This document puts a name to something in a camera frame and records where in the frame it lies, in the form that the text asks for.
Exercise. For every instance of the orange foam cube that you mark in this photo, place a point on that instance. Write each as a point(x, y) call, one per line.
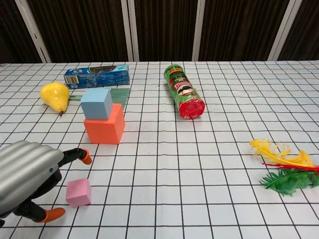
point(107, 132)

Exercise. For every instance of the colourful feather shuttlecock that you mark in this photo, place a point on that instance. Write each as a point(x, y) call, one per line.
point(286, 183)

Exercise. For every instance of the white double partition post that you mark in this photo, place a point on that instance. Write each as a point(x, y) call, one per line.
point(133, 30)

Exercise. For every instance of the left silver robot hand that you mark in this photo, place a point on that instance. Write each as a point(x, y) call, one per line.
point(25, 164)

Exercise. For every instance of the blue foam cube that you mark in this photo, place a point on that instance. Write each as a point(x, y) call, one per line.
point(96, 107)

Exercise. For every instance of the green chips can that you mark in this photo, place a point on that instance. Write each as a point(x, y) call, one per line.
point(184, 92)

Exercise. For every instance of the white checkered tablecloth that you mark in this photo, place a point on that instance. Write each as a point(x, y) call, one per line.
point(199, 174)

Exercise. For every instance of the yellow plastic pear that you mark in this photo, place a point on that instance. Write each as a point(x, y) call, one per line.
point(54, 95)

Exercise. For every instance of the blue cookie box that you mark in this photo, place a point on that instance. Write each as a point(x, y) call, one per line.
point(99, 78)

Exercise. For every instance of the pink foam cube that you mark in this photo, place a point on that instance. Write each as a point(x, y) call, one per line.
point(78, 193)

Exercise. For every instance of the green plastic comb brush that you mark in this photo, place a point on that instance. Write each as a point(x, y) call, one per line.
point(119, 95)

